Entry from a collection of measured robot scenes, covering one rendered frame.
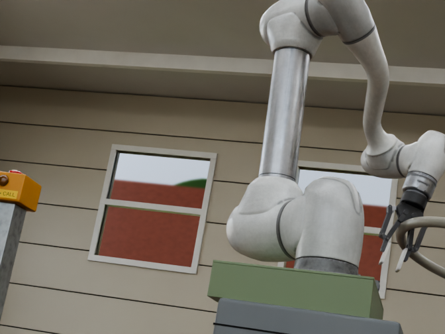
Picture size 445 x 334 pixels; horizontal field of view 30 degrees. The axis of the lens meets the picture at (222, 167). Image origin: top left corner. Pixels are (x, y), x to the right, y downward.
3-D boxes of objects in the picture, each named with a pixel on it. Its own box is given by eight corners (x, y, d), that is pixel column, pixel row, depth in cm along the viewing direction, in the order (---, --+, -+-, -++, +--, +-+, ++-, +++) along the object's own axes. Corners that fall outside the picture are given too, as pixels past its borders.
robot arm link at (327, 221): (333, 254, 189) (344, 165, 196) (273, 257, 201) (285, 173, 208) (373, 272, 199) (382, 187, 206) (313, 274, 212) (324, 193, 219)
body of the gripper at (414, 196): (406, 185, 240) (395, 213, 237) (433, 197, 239) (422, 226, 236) (398, 193, 247) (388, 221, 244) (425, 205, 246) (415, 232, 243)
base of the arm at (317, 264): (376, 285, 186) (379, 262, 188) (280, 275, 192) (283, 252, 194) (380, 302, 203) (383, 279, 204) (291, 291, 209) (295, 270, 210)
